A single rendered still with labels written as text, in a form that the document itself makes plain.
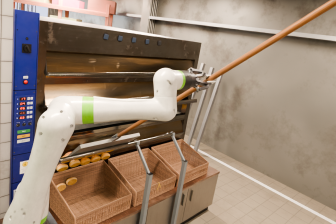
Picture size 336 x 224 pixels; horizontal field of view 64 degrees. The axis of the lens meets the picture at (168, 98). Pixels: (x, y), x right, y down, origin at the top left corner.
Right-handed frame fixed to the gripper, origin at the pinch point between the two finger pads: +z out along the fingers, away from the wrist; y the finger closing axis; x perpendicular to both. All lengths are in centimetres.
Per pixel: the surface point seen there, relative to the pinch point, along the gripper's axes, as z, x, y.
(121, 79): 39, -111, -58
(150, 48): 71, -90, -82
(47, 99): -30, -122, -47
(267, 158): 339, -156, 79
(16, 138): -52, -139, -24
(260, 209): 232, -144, 130
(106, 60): 22, -101, -72
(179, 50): 116, -88, -82
